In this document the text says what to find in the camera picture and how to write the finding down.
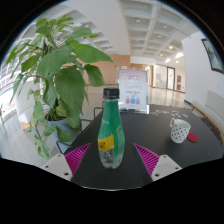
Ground framed landscape picture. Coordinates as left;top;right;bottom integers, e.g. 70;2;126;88
200;37;224;75

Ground white mug with black dots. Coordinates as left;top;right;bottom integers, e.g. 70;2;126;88
169;117;192;144

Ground green plastic drink bottle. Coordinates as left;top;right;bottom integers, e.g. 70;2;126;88
97;87;126;170

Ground long white bench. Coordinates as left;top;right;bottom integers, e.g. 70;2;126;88
190;89;224;145

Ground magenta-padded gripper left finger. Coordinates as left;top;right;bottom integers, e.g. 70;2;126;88
40;142;92;183

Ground flat round red coaster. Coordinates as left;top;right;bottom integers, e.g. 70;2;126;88
187;132;200;144

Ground large green leafy plant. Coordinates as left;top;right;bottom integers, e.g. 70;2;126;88
3;14;114;160

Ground recessed ceiling lights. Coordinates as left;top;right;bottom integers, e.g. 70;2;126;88
133;16;185;64

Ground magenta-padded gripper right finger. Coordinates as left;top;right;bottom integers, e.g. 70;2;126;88
132;142;184;183

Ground glass double door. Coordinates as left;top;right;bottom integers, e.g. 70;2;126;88
154;63;176;91

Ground grey plant pot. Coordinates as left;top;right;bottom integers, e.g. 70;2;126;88
46;117;83;142

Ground clear acrylic sign stand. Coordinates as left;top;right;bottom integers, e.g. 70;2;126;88
117;68;150;115

